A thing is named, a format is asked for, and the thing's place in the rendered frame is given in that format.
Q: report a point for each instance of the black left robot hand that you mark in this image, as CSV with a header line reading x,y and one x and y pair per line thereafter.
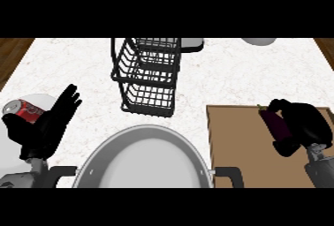
x,y
48,123

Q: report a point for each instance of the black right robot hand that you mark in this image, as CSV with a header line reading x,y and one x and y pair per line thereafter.
x,y
310,123

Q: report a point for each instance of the dark purple eggplant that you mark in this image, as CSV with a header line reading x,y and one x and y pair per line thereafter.
x,y
276,125

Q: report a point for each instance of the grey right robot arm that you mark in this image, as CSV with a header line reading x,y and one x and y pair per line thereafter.
x,y
320,167

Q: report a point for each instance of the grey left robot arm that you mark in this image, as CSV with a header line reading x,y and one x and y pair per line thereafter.
x,y
25,175

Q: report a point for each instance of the brown wooden tray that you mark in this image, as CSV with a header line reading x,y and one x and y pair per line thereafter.
x,y
251,147

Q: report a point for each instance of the red soda can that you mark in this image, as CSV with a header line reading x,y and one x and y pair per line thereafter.
x,y
22,110

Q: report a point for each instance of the large grey pot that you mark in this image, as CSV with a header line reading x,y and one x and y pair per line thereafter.
x,y
144,160

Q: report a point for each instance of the pale grey round object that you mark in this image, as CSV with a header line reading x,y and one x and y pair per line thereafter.
x,y
258,41

